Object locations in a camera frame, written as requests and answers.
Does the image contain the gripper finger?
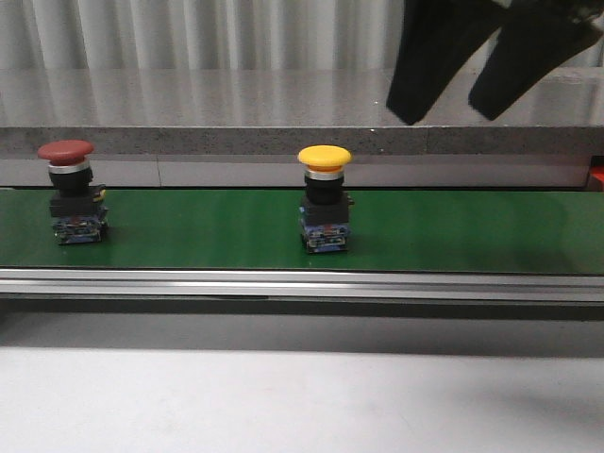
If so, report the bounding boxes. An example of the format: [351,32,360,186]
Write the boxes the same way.
[387,1,507,125]
[468,1,603,121]

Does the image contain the red object behind belt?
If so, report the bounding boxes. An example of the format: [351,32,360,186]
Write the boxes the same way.
[586,165,604,192]

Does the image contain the green conveyor belt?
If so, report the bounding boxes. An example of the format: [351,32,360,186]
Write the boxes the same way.
[1,189,603,275]

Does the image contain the grey stone counter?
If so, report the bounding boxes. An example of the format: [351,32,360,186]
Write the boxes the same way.
[1,68,603,188]

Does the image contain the white curtain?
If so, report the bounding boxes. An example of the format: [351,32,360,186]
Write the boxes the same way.
[0,0,604,72]

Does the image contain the aluminium conveyor frame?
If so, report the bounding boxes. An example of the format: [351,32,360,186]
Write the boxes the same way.
[1,268,603,321]

